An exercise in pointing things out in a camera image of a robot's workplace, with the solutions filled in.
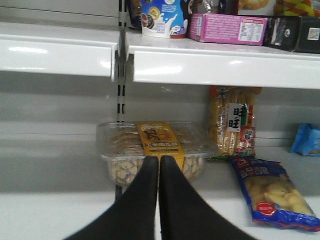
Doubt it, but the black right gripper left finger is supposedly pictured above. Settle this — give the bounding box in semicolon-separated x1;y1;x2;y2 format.
67;156;159;240

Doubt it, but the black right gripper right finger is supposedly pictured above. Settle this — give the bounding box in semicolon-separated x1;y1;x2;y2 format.
158;155;254;240

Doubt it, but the boxed cookies yellow band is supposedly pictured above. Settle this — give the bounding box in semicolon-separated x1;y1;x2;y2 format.
96;121;219;187

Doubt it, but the orange rice cracker bag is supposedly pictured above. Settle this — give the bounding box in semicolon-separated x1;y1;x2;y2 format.
208;85;262;160

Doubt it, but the light blue snack bag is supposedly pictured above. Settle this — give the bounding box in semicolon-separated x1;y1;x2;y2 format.
290;123;320;157

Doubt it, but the pink snack box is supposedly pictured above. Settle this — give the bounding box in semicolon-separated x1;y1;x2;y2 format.
188;13;268;46

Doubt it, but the blue instant noodle cup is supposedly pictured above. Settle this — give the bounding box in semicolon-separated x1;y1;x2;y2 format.
140;0;193;39

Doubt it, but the dark cracker package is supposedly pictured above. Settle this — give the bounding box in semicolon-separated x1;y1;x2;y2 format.
127;0;142;30

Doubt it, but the black snack box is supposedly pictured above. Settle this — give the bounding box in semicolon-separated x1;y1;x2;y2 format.
263;16;320;54

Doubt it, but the yellow orange snack bag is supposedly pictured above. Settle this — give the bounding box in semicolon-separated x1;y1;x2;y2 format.
273;0;320;17

